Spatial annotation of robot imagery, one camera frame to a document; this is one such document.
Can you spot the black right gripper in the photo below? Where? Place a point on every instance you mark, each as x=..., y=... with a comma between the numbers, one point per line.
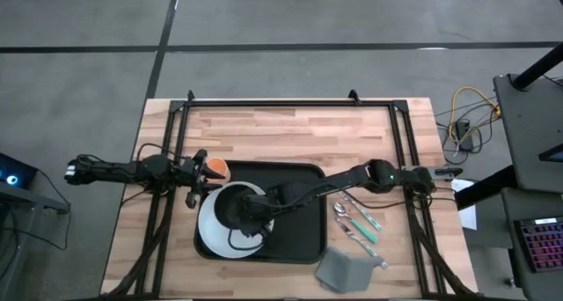
x=257, y=208

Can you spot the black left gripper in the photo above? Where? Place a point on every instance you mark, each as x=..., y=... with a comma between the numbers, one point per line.
x=191, y=178

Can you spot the orange plastic cup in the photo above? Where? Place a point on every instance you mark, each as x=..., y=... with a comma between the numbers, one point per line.
x=220, y=166

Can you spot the black round bowl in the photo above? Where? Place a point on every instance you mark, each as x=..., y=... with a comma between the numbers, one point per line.
x=226, y=208

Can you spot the black plastic serving tray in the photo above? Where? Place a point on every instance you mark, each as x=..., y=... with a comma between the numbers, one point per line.
x=299, y=230

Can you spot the white round plate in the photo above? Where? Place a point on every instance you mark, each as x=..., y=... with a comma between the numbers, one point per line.
x=211, y=235

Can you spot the grey cloth napkin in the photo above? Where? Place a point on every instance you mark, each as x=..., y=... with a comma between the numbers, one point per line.
x=343, y=272

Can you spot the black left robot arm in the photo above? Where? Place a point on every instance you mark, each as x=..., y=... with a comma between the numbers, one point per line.
x=110, y=169

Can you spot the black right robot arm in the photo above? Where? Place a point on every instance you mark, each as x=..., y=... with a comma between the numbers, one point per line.
x=352, y=178

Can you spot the grey computer desk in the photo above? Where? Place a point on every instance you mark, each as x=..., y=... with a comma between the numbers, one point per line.
x=31, y=197

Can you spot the computer with blue light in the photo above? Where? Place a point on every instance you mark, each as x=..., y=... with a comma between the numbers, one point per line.
x=15, y=171

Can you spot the white paper sheet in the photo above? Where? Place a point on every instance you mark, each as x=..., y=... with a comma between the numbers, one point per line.
x=468, y=215

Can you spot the black power adapter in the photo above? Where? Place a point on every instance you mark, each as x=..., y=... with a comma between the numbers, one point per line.
x=464, y=131

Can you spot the black desk leg bar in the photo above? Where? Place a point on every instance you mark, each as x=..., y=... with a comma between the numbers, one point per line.
x=484, y=188

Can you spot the grey keyboard desk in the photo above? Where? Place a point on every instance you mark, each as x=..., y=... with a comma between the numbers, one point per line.
x=528, y=204

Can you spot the backlit computer keyboard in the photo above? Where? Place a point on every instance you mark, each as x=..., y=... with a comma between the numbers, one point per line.
x=543, y=244

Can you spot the dark tilted monitor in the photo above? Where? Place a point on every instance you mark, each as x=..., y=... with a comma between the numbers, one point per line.
x=552, y=153

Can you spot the black diagonal pole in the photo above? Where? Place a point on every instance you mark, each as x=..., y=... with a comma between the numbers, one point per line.
x=538, y=65

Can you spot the black aluminium table frame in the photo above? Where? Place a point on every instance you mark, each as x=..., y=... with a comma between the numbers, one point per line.
x=286, y=103

